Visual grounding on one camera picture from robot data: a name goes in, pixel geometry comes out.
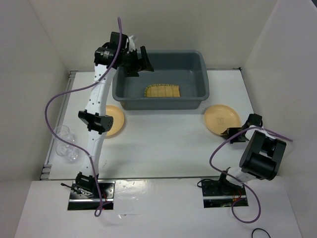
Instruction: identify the woven bamboo tray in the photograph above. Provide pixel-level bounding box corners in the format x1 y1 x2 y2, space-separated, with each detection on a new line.
144 84 180 97

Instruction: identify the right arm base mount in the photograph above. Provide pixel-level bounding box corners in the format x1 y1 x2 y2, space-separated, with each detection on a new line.
197 178 249 208

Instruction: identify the grey plastic bin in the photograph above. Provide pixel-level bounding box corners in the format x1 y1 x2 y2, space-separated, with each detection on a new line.
112 50 210 110

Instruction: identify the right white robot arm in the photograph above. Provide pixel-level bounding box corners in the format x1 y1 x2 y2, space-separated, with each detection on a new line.
217 129 287 195

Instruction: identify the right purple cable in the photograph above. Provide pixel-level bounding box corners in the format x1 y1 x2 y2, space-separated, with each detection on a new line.
210 126 294 224

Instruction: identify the aluminium table edge rail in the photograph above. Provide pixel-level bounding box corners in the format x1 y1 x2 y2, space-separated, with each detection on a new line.
39 70 78 180

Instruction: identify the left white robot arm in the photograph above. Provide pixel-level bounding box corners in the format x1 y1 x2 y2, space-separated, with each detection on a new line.
75 32 154 198

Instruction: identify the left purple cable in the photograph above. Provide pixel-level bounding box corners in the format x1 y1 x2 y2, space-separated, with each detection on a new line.
45 16 123 217

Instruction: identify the purple cable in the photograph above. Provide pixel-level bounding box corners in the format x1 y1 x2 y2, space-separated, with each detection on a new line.
45 16 123 217
210 126 294 224

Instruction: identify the clear plastic cup front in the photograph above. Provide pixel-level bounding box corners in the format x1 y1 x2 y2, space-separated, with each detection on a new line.
55 142 78 163

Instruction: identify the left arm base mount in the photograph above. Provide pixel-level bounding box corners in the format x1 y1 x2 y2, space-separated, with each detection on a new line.
60 180 115 211

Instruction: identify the tan plastic plate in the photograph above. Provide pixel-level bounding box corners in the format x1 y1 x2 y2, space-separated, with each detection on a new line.
106 105 125 139
204 105 241 136

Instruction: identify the black cable loop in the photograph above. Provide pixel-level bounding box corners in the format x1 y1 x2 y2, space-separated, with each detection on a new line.
252 228 271 238

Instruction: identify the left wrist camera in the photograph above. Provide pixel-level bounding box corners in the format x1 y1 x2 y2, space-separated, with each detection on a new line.
126 35 137 52

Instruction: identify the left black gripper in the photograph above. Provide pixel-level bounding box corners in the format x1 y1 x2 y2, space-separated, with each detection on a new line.
120 46 154 77

